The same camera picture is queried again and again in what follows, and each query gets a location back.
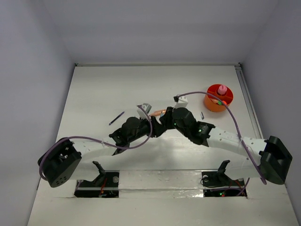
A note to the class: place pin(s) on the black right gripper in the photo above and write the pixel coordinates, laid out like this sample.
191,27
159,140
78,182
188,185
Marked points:
166,119

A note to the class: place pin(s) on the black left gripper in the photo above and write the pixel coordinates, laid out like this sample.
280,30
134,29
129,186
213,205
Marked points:
157,129

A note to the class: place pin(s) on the peach translucent marker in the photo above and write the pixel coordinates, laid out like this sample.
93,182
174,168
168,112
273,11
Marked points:
158,113

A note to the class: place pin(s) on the orange tip clear highlighter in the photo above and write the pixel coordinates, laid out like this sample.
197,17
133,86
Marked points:
215,101

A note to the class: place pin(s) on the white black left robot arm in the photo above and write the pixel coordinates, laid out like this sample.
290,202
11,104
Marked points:
59,163

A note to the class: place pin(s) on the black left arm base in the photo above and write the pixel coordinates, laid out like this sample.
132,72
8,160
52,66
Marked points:
105,185

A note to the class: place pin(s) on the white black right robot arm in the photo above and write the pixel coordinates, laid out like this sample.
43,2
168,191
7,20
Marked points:
268,159

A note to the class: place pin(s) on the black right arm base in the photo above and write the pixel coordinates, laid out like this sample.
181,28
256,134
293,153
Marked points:
217,184

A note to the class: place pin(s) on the orange round organizer container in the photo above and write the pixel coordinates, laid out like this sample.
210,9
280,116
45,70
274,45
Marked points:
228,97

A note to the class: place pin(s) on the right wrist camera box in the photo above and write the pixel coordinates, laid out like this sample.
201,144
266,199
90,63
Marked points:
180,102

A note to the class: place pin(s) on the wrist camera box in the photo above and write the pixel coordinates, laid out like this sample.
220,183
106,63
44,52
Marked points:
143,110
180,102

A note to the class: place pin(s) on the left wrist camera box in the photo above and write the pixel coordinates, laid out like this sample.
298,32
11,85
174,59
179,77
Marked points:
143,110

